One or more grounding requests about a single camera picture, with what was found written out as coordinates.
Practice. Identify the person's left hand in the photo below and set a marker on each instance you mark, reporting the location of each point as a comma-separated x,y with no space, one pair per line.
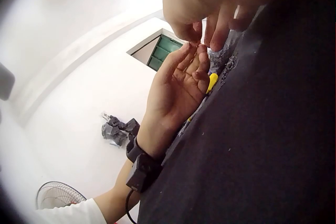
173,98

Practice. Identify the person's left fingers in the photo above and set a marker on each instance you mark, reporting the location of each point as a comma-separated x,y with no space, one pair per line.
201,82

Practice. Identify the person's right thumb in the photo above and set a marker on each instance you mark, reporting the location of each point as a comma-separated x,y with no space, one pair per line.
185,28

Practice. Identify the person's left index finger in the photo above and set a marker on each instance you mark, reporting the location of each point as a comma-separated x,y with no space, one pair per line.
200,57

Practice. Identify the person's right index finger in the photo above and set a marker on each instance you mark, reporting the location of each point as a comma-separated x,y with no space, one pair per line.
216,32

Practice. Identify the person's left thumb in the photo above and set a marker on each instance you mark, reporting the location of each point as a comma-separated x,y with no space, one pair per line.
174,57

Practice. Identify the person's right middle finger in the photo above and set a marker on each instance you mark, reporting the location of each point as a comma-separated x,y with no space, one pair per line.
240,20

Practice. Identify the pile of grey shreds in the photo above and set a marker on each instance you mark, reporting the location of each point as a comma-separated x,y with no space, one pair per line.
223,56

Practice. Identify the black cloth mat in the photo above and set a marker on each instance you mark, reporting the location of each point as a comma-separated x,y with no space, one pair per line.
257,129

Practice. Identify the black wrist band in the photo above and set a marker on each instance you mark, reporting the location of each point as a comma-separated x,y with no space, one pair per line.
141,163

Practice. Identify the person's body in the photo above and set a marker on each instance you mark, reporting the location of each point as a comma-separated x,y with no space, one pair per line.
65,212

